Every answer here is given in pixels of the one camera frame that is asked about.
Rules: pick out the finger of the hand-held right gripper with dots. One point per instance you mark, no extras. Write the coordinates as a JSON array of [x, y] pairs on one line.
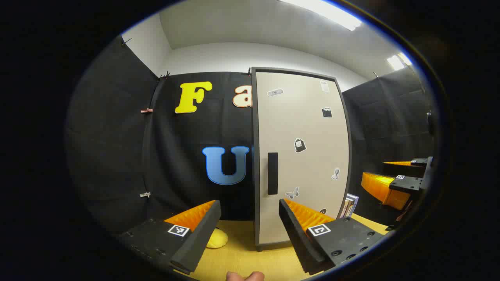
[[402, 169], [408, 183]]

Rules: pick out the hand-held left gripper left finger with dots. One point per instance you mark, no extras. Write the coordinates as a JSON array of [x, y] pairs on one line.
[[199, 238]]

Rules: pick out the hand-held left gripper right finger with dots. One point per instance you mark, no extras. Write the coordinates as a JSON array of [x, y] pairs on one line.
[[295, 238]]

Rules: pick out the dark grey cabinet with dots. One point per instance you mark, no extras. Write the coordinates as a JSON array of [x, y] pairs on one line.
[[255, 156]]

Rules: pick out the beige cabinet door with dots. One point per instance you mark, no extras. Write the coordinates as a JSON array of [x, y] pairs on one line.
[[289, 128]]

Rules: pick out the yellow soft toy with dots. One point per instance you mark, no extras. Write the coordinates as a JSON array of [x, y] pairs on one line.
[[218, 239]]

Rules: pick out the white clip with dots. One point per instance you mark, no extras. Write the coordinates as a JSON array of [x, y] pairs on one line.
[[145, 194]]

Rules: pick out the small ceiling light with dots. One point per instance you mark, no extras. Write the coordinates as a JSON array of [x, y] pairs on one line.
[[396, 62]]

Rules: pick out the black backdrop cloth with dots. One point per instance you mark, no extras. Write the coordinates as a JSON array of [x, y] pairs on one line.
[[117, 136]]

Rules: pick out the red clip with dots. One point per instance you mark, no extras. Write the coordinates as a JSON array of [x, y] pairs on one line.
[[146, 111]]

